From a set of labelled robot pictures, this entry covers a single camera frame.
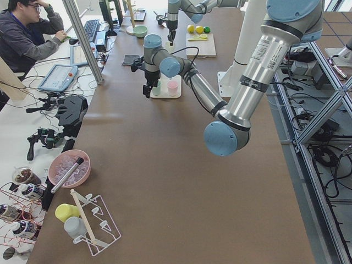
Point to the green lime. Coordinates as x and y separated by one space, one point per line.
206 30

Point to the metal ice scoop tube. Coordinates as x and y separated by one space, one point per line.
65 177

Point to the white wire cup rack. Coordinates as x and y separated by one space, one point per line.
101 229

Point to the green plastic cup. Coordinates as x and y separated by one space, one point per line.
156 90

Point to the handheld gripper tool lower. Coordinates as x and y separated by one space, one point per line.
48 138

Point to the cream plastic cup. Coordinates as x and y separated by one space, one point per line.
169 47

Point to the yellow plastic knife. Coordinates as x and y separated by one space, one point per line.
197 39

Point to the blue teach pendant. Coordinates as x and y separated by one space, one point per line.
77 56
58 78

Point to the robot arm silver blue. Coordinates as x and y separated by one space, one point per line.
286 23
194 12

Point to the grey plastic cup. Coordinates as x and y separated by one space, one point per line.
75 227

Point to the bottle with dark label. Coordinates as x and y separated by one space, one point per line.
31 191

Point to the wooden cutting board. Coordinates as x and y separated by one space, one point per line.
200 48

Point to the cream plastic tray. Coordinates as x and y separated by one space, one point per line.
164 90

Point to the blue teach pendant front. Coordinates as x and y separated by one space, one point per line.
58 78

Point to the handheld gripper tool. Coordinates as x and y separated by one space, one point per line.
52 101
48 138

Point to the pink plastic cup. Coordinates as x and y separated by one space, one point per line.
172 87

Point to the dark grey folded cloth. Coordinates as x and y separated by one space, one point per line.
129 59

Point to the pink bowl with ice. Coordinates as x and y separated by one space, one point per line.
64 162

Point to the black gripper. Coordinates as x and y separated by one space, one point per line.
150 77
172 26

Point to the yellow lemon left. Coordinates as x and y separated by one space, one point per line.
190 29

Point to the green bowl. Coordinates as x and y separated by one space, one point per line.
140 31

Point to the iced coffee cup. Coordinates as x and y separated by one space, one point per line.
25 175

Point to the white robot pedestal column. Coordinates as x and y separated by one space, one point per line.
248 38

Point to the yellow plastic cup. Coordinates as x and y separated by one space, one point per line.
65 211

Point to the yellow lemon middle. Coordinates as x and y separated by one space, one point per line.
199 29

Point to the blue teach pendant rear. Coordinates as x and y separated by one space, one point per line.
77 56

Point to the wooden mug tree stand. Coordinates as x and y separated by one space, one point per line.
130 29

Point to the aluminium frame post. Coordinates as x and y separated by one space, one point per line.
73 15

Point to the yellow lemon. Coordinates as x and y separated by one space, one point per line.
199 29
190 29

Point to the black keyboard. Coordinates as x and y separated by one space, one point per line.
90 28

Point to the computer mouse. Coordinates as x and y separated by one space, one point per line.
73 41

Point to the seated person dark hoodie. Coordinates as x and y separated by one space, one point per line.
32 31

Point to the handheld gripper tool upper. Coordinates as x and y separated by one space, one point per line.
52 101

